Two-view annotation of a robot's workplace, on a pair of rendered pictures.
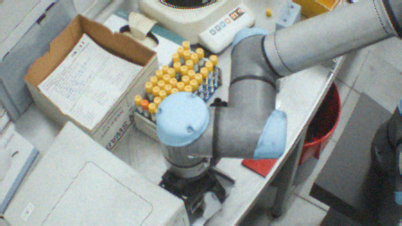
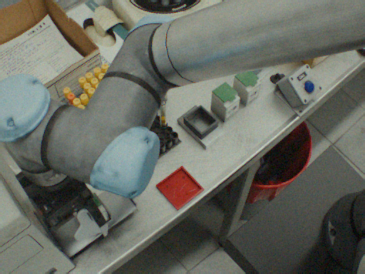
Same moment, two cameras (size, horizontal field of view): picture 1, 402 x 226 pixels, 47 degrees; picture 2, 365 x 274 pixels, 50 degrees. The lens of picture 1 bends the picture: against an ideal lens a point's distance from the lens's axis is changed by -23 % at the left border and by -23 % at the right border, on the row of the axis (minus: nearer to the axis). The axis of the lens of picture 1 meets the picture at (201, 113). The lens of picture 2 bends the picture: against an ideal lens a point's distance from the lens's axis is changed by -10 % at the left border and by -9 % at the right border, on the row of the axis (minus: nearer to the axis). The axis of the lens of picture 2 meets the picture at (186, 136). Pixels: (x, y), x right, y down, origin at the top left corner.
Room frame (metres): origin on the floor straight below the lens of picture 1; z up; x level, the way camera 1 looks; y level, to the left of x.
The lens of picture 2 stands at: (0.22, -0.20, 1.65)
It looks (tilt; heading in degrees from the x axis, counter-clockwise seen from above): 59 degrees down; 11
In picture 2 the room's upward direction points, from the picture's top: straight up
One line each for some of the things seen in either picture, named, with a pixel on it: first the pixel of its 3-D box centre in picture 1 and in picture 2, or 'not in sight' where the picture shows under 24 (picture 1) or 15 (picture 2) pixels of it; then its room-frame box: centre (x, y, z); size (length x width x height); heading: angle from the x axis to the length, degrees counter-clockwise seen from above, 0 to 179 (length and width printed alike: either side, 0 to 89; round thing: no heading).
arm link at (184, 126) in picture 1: (185, 130); (28, 125); (0.43, 0.03, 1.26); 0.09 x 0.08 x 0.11; 80
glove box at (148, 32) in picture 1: (141, 38); (103, 35); (0.89, 0.13, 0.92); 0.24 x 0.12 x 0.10; 51
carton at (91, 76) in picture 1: (87, 82); (31, 63); (0.75, 0.27, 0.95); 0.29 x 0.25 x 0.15; 51
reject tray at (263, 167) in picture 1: (261, 159); (180, 188); (0.55, -0.12, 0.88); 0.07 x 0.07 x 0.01; 51
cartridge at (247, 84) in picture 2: not in sight; (246, 86); (0.80, -0.22, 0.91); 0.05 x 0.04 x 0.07; 51
